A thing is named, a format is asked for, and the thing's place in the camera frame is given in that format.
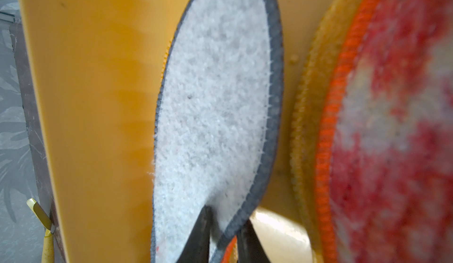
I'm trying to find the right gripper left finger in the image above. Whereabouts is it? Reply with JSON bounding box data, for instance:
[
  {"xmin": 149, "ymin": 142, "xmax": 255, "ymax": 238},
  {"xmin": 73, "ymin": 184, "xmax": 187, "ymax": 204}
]
[{"xmin": 177, "ymin": 206, "xmax": 213, "ymax": 263}]

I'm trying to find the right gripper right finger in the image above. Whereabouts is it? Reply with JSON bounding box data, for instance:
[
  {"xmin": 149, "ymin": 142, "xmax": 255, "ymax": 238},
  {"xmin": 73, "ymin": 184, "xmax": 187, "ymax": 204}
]
[{"xmin": 237, "ymin": 219, "xmax": 270, "ymax": 263}]

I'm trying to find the grey felt insole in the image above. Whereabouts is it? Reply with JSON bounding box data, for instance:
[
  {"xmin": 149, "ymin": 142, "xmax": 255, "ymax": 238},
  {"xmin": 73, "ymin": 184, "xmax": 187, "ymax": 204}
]
[{"xmin": 151, "ymin": 0, "xmax": 284, "ymax": 263}]

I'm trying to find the red patterned insole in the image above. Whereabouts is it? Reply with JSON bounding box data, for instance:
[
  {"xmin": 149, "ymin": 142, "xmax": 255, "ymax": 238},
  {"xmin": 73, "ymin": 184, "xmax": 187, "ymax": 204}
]
[
  {"xmin": 315, "ymin": 0, "xmax": 453, "ymax": 263},
  {"xmin": 221, "ymin": 236, "xmax": 238, "ymax": 263}
]

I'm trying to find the yellow insole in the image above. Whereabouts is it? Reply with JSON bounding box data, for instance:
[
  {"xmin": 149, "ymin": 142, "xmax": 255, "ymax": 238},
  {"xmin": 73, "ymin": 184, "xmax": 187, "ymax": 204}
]
[{"xmin": 290, "ymin": 0, "xmax": 363, "ymax": 263}]

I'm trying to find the yellow plastic storage box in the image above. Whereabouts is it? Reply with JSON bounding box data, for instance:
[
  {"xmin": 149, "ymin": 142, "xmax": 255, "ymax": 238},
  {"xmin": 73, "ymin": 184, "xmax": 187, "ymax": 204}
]
[{"xmin": 19, "ymin": 0, "xmax": 328, "ymax": 263}]

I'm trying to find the yellow scraper tool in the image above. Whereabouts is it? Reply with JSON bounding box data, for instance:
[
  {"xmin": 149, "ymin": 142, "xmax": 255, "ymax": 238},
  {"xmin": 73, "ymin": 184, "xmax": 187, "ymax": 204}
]
[{"xmin": 27, "ymin": 198, "xmax": 55, "ymax": 263}]

